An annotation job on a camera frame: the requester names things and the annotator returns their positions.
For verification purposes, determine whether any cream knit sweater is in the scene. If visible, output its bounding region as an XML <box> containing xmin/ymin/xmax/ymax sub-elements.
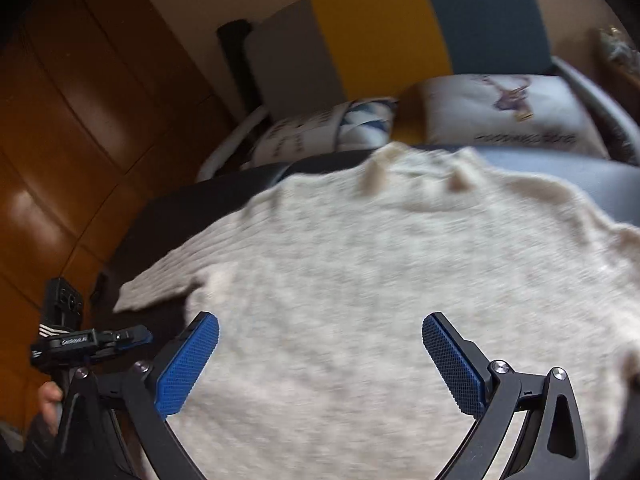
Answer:
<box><xmin>114</xmin><ymin>142</ymin><xmax>640</xmax><ymax>480</ymax></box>

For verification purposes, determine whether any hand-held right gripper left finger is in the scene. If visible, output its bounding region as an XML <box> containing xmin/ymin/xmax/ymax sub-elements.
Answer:
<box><xmin>55</xmin><ymin>310</ymin><xmax>221</xmax><ymax>480</ymax></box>

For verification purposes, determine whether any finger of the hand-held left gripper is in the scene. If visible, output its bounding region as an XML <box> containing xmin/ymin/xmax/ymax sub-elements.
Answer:
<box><xmin>100</xmin><ymin>325</ymin><xmax>153</xmax><ymax>356</ymax></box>

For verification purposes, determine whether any deer print pillow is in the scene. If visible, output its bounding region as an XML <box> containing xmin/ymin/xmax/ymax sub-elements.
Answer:
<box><xmin>400</xmin><ymin>74</ymin><xmax>608</xmax><ymax>158</ymax></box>

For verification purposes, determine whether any bear print pillow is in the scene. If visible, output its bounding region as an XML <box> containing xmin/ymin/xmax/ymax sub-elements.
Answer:
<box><xmin>245</xmin><ymin>99</ymin><xmax>398</xmax><ymax>168</ymax></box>

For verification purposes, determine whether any person's left hand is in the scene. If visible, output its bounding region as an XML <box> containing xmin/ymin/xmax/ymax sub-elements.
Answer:
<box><xmin>39</xmin><ymin>380</ymin><xmax>63</xmax><ymax>436</ymax></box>

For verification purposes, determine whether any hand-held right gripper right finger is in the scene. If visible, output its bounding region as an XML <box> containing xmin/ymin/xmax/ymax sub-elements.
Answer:
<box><xmin>422</xmin><ymin>312</ymin><xmax>591</xmax><ymax>480</ymax></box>

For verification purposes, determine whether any grey yellow blue sofa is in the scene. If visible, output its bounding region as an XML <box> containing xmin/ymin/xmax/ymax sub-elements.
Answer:
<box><xmin>197</xmin><ymin>0</ymin><xmax>640</xmax><ymax>171</ymax></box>

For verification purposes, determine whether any wooden wardrobe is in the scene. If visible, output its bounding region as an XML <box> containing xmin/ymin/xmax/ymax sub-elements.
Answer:
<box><xmin>0</xmin><ymin>0</ymin><xmax>236</xmax><ymax>431</ymax></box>

